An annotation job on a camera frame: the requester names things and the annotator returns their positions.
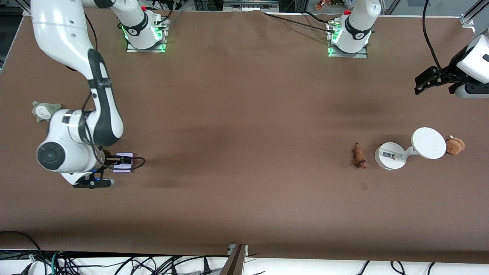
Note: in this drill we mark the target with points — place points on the small purple box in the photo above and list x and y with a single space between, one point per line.
124 169

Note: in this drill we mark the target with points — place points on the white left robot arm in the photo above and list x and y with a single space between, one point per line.
357 23

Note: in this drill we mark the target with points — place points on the aluminium frame post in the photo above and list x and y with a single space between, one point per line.
233 261

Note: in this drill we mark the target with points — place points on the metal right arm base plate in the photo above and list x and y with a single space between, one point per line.
162 38

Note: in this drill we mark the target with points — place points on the brown bear plush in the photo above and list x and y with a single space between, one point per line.
455 146

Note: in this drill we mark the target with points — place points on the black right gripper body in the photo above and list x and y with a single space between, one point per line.
110 161

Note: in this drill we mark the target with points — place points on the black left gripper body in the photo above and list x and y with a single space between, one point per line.
450 71

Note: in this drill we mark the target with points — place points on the small orange toy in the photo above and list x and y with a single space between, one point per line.
320 5

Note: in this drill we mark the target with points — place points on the brown table cover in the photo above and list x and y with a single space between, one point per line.
244 206

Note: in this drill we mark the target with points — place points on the black power plug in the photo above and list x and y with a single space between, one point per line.
206 267

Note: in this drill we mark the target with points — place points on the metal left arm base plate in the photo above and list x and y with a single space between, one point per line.
365 54

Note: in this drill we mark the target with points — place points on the white round desk lamp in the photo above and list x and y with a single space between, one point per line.
428 143

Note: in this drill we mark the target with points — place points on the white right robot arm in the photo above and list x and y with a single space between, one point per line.
65 152

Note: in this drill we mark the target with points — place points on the brown lion statue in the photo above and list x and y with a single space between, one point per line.
359 156

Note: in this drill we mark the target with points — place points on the grey green plush toy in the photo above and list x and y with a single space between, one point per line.
42 110

